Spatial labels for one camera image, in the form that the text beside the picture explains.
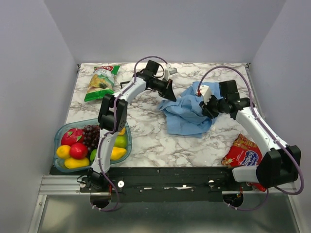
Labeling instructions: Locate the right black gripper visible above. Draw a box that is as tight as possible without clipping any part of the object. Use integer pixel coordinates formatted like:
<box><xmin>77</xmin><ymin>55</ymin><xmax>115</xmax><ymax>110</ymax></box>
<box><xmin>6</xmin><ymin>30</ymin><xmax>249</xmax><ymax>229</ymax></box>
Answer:
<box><xmin>199</xmin><ymin>93</ymin><xmax>227</xmax><ymax>119</ymax></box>

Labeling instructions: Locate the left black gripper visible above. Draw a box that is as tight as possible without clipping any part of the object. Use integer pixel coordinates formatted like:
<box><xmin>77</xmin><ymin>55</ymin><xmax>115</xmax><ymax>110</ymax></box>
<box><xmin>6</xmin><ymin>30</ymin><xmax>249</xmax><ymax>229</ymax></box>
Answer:
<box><xmin>150</xmin><ymin>77</ymin><xmax>176</xmax><ymax>101</ymax></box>

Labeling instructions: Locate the blue short-sleeved shirt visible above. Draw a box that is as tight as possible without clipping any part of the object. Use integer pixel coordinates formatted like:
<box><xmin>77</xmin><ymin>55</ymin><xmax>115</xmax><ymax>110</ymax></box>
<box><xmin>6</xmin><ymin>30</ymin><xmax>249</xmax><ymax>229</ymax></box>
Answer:
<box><xmin>158</xmin><ymin>82</ymin><xmax>216</xmax><ymax>138</ymax></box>

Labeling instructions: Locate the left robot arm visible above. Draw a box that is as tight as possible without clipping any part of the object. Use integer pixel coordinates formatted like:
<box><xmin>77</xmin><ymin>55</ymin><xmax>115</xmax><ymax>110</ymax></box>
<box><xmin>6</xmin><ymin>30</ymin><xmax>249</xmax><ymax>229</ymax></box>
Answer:
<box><xmin>87</xmin><ymin>60</ymin><xmax>177</xmax><ymax>192</ymax></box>

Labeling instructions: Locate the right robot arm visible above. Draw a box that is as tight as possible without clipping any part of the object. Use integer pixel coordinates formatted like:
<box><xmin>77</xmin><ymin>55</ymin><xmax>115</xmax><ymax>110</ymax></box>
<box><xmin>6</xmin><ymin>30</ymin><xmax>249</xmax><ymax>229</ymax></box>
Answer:
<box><xmin>198</xmin><ymin>80</ymin><xmax>301</xmax><ymax>190</ymax></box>

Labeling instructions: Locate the red cookie bag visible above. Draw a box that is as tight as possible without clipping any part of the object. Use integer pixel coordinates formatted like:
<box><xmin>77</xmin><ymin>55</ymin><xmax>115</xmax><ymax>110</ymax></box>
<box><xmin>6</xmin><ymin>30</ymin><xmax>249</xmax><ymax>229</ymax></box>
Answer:
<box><xmin>221</xmin><ymin>133</ymin><xmax>269</xmax><ymax>193</ymax></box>

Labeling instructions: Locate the small orange fruit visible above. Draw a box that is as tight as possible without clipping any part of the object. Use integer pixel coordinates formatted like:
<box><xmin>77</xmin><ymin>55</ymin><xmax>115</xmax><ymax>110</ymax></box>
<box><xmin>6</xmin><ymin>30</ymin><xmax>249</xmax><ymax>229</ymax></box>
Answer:
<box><xmin>118</xmin><ymin>127</ymin><xmax>126</xmax><ymax>136</ymax></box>

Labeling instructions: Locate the green apple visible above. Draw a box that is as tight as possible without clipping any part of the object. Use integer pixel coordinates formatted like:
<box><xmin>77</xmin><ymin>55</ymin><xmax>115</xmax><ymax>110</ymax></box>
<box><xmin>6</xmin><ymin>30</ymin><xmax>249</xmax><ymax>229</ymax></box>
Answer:
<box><xmin>114</xmin><ymin>135</ymin><xmax>128</xmax><ymax>149</ymax></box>

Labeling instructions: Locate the green chips bag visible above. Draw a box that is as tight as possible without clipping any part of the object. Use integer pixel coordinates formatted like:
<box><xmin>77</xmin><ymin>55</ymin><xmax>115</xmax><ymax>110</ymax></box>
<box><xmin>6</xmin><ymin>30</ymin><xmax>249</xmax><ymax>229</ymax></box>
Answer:
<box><xmin>84</xmin><ymin>65</ymin><xmax>120</xmax><ymax>102</ymax></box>

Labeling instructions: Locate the yellow pear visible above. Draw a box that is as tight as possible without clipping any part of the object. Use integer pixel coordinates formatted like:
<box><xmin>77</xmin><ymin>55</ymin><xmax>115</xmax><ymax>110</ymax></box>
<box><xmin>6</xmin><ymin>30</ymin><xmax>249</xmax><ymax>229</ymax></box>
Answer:
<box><xmin>110</xmin><ymin>147</ymin><xmax>127</xmax><ymax>161</ymax></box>

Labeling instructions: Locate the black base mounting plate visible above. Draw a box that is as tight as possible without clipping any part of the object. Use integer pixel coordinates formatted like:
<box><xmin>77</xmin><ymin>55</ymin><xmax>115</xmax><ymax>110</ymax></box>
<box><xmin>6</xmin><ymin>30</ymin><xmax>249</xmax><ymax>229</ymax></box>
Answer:
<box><xmin>50</xmin><ymin>166</ymin><xmax>253</xmax><ymax>203</ymax></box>

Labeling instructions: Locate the dark purple grape bunch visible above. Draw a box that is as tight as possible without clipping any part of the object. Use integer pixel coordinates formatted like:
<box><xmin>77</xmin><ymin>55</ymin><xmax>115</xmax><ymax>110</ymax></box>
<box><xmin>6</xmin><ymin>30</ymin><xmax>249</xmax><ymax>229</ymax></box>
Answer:
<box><xmin>82</xmin><ymin>125</ymin><xmax>100</xmax><ymax>152</ymax></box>

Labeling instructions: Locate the red dragon fruit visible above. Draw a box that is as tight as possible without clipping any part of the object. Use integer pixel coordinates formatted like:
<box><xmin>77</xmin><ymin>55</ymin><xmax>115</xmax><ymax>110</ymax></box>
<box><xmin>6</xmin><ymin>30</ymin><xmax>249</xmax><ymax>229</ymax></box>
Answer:
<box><xmin>61</xmin><ymin>128</ymin><xmax>84</xmax><ymax>146</ymax></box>

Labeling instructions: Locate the red apple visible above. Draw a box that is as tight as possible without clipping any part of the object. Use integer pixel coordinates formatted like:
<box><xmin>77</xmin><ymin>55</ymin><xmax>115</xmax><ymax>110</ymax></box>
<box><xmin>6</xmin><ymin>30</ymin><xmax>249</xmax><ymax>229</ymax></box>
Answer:
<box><xmin>69</xmin><ymin>143</ymin><xmax>88</xmax><ymax>160</ymax></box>

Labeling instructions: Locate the yellow lemon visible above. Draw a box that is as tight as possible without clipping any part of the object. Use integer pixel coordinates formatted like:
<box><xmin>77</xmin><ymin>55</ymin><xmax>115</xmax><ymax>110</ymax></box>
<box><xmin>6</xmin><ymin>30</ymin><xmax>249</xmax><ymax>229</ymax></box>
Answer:
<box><xmin>56</xmin><ymin>145</ymin><xmax>71</xmax><ymax>159</ymax></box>

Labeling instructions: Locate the yellow mango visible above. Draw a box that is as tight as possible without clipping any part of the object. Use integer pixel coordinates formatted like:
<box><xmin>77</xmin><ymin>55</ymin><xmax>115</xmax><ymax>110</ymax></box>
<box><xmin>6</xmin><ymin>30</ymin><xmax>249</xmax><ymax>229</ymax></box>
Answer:
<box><xmin>64</xmin><ymin>157</ymin><xmax>90</xmax><ymax>169</ymax></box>

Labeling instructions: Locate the teal plastic fruit bowl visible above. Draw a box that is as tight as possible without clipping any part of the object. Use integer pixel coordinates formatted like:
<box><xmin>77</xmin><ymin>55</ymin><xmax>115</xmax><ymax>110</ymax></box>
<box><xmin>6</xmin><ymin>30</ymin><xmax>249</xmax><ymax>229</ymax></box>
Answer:
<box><xmin>53</xmin><ymin>118</ymin><xmax>132</xmax><ymax>172</ymax></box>

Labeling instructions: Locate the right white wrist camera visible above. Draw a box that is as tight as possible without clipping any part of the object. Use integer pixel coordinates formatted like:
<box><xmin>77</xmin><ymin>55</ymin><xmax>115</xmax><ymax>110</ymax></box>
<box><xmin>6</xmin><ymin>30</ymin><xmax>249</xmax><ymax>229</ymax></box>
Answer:
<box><xmin>196</xmin><ymin>85</ymin><xmax>212</xmax><ymax>105</ymax></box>

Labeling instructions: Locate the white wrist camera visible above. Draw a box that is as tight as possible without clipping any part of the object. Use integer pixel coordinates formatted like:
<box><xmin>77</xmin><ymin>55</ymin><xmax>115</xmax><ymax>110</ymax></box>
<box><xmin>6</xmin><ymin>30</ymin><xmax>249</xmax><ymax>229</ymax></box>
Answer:
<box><xmin>196</xmin><ymin>85</ymin><xmax>212</xmax><ymax>105</ymax></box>
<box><xmin>162</xmin><ymin>67</ymin><xmax>178</xmax><ymax>81</ymax></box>

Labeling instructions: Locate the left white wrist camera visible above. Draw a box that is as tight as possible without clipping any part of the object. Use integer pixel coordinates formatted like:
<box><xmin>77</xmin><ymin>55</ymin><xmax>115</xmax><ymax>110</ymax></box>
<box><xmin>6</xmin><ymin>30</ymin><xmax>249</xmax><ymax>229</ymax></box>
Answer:
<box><xmin>162</xmin><ymin>67</ymin><xmax>178</xmax><ymax>81</ymax></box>

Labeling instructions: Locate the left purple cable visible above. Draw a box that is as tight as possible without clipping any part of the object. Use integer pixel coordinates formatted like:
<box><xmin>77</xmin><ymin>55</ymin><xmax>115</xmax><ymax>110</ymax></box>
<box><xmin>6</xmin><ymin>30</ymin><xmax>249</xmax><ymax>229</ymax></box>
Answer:
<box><xmin>91</xmin><ymin>56</ymin><xmax>169</xmax><ymax>212</ymax></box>

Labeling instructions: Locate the purple cable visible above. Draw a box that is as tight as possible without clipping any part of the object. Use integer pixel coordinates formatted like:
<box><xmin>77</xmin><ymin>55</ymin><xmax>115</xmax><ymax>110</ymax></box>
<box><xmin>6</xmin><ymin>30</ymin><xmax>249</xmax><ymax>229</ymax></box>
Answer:
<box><xmin>91</xmin><ymin>56</ymin><xmax>169</xmax><ymax>212</ymax></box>
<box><xmin>198</xmin><ymin>65</ymin><xmax>305</xmax><ymax>211</ymax></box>

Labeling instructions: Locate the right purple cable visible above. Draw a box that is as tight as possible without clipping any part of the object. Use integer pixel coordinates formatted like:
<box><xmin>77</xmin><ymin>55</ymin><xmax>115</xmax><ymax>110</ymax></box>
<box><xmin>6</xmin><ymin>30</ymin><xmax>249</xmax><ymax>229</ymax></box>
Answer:
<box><xmin>198</xmin><ymin>65</ymin><xmax>305</xmax><ymax>211</ymax></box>

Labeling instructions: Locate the aluminium rail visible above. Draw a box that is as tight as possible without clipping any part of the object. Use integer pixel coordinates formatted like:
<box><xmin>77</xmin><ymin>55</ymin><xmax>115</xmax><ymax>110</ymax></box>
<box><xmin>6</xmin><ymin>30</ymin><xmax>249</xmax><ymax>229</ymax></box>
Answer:
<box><xmin>39</xmin><ymin>175</ymin><xmax>297</xmax><ymax>196</ymax></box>

